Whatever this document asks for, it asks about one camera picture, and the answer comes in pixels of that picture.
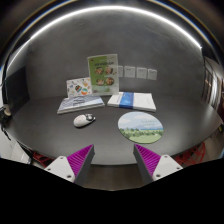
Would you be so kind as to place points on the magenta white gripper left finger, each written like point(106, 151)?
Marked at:
point(73, 168)

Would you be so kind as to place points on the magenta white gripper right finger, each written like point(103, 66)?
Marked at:
point(153, 166)

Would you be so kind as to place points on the round landscape mouse pad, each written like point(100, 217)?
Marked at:
point(140, 127)

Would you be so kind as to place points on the white grey computer mouse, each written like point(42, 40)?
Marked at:
point(83, 120)

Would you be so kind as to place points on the red stool left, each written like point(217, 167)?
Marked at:
point(43, 160)

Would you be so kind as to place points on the grey patterned book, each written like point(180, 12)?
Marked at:
point(79, 103)

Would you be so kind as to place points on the white blue book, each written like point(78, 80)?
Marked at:
point(130, 100)

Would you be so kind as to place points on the colourful illustrated card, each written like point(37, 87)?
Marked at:
point(78, 87)

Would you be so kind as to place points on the black monitor screen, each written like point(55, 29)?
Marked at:
point(16, 88)

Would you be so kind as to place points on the green food poster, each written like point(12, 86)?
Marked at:
point(103, 73)

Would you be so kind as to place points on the curved LED light strip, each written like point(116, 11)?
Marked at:
point(111, 8)

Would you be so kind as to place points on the white wall socket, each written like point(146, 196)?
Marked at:
point(141, 73)
point(152, 74)
point(129, 72)
point(120, 71)

